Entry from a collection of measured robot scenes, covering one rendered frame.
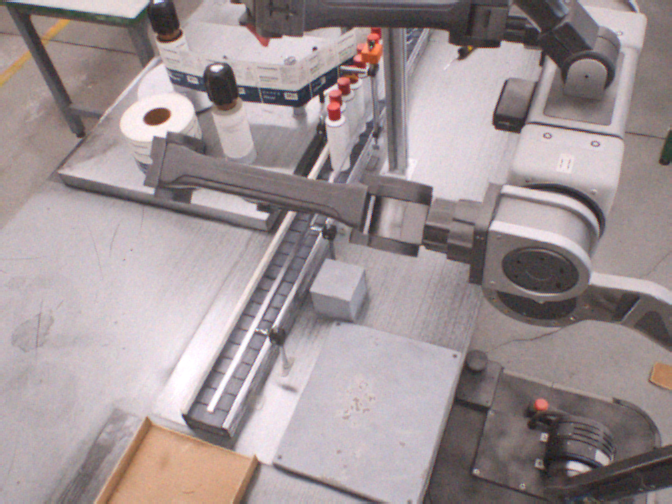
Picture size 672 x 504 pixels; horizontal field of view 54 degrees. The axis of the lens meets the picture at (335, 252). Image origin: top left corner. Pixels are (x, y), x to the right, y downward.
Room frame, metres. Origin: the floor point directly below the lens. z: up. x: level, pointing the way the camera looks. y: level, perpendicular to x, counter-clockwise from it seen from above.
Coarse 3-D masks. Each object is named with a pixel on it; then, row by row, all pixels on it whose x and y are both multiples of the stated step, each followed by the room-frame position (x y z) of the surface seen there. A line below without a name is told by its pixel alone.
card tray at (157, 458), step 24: (144, 432) 0.65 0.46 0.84; (168, 432) 0.65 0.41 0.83; (144, 456) 0.60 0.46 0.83; (168, 456) 0.59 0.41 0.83; (192, 456) 0.58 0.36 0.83; (216, 456) 0.58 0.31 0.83; (240, 456) 0.57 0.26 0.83; (120, 480) 0.56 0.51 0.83; (144, 480) 0.55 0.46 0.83; (168, 480) 0.54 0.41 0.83; (192, 480) 0.53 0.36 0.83; (216, 480) 0.53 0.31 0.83; (240, 480) 0.50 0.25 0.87
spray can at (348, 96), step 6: (342, 78) 1.43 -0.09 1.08; (348, 78) 1.43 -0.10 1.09; (342, 84) 1.41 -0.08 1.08; (348, 84) 1.41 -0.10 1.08; (342, 90) 1.41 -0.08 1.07; (348, 90) 1.41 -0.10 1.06; (342, 96) 1.41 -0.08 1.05; (348, 96) 1.41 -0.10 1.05; (354, 96) 1.41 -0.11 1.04; (348, 102) 1.40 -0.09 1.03; (354, 102) 1.41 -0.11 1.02; (348, 108) 1.40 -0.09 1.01; (354, 108) 1.41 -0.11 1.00; (348, 114) 1.40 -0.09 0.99; (354, 114) 1.41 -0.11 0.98; (348, 120) 1.40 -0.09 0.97; (354, 120) 1.40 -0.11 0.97; (354, 126) 1.40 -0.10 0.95; (354, 144) 1.40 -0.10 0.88
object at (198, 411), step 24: (408, 48) 1.82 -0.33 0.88; (360, 144) 1.40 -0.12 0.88; (288, 240) 1.09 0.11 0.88; (312, 240) 1.08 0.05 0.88; (264, 288) 0.95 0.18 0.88; (288, 288) 0.94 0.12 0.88; (240, 336) 0.83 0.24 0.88; (264, 336) 0.82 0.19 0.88; (216, 360) 0.78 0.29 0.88; (216, 384) 0.72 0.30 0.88; (240, 384) 0.71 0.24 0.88; (192, 408) 0.67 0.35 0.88; (216, 408) 0.66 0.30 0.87
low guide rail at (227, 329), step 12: (324, 156) 1.34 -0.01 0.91; (312, 168) 1.30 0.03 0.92; (288, 216) 1.14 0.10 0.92; (276, 240) 1.07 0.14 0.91; (264, 264) 1.00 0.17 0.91; (252, 288) 0.94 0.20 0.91; (240, 300) 0.90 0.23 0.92; (240, 312) 0.88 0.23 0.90; (228, 324) 0.84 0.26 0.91; (228, 336) 0.82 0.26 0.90; (216, 348) 0.78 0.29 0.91; (204, 372) 0.73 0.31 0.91; (192, 384) 0.71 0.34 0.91; (192, 396) 0.68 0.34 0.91; (180, 408) 0.65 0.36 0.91
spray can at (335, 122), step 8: (328, 104) 1.34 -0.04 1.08; (336, 104) 1.33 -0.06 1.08; (328, 112) 1.32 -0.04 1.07; (336, 112) 1.31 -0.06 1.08; (328, 120) 1.32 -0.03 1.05; (336, 120) 1.31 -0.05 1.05; (344, 120) 1.32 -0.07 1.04; (328, 128) 1.31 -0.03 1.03; (336, 128) 1.30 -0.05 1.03; (344, 128) 1.31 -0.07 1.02; (328, 136) 1.32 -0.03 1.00; (336, 136) 1.30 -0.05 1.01; (344, 136) 1.31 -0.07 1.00; (328, 144) 1.33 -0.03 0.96; (336, 144) 1.30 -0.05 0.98; (344, 144) 1.31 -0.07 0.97; (336, 152) 1.30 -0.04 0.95; (336, 160) 1.30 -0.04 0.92; (344, 168) 1.30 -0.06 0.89
